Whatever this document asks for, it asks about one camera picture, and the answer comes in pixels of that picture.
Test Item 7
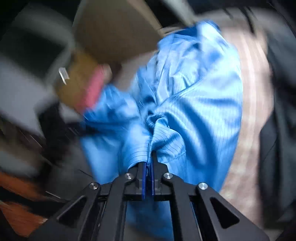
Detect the plaid bed sheet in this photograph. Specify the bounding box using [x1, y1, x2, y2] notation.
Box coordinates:
[162, 9, 276, 232]

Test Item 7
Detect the wooden headboard panel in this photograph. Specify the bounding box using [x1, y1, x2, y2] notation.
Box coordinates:
[73, 1, 163, 63]

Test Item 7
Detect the white window frame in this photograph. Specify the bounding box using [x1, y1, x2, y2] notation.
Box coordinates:
[1, 4, 75, 135]

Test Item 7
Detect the pink garment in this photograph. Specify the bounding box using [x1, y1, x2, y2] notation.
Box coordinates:
[75, 64, 112, 114]

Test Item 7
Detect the orange fuzzy blanket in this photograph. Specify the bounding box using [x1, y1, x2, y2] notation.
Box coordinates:
[1, 172, 47, 237]

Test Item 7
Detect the dark grey garment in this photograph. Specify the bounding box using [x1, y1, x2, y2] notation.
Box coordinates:
[253, 8, 295, 225]

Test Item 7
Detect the blue striped garment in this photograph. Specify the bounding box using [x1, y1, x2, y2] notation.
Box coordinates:
[79, 20, 243, 241]

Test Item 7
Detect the wooden nightstand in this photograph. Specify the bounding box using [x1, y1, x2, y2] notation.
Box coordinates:
[55, 50, 100, 113]

